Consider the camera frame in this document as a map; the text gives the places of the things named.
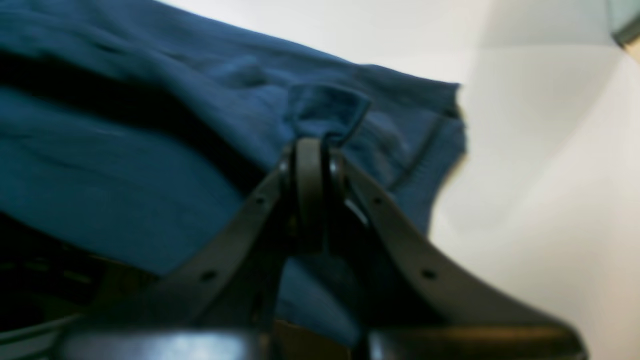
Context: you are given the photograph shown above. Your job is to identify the dark blue t-shirt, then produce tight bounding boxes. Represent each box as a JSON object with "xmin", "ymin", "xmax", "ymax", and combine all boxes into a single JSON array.
[{"xmin": 0, "ymin": 0, "xmax": 468, "ymax": 346}]

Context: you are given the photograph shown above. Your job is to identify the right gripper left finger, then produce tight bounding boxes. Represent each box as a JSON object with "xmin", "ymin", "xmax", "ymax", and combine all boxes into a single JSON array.
[{"xmin": 55, "ymin": 143, "xmax": 298, "ymax": 360}]

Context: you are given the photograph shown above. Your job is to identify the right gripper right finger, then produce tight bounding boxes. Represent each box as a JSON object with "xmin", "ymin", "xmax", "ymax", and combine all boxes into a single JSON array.
[{"xmin": 300, "ymin": 137, "xmax": 588, "ymax": 360}]

